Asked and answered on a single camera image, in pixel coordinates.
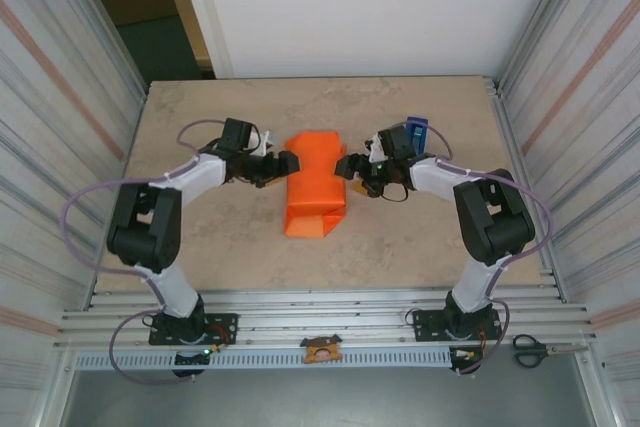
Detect orange wrapping paper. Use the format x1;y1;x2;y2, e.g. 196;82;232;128
283;130;350;240

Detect blue tape dispenser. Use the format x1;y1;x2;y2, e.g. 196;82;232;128
405;115;431;156

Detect black controller board green light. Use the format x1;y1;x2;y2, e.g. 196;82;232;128
172;346;214;378

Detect thin black cable loop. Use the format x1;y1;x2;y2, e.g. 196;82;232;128
372;179;409;206

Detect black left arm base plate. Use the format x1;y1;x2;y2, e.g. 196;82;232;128
148;312;239;347

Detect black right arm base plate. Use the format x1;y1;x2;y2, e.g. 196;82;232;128
412;307;503;344

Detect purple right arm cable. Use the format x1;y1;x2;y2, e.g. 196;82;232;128
397;122;554;376

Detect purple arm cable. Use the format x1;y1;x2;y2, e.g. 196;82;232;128
59;119;229;386
397;122;554;376

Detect grey slotted cable duct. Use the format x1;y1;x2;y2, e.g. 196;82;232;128
73;349;454;371

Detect black controller board orange wires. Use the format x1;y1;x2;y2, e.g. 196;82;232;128
448;346;485;376

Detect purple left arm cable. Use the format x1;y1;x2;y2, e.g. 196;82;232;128
59;119;229;386

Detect black handled scissors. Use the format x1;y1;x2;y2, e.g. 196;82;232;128
511;333;591;368

